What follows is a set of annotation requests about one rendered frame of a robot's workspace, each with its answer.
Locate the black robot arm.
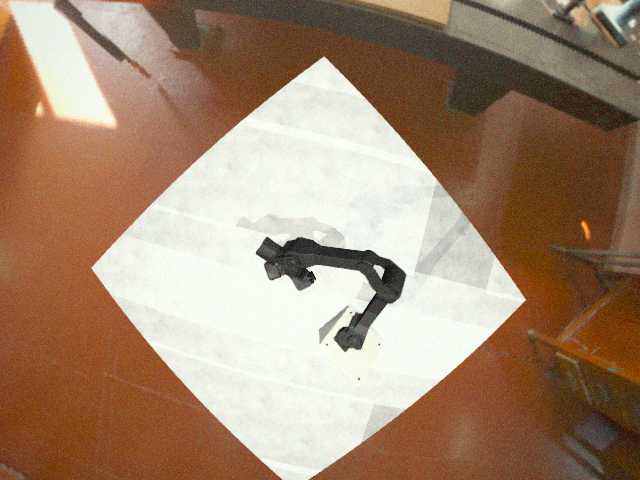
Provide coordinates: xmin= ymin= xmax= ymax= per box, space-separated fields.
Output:
xmin=256 ymin=237 xmax=407 ymax=352

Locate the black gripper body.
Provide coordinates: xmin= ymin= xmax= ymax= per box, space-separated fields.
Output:
xmin=264 ymin=262 xmax=284 ymax=281

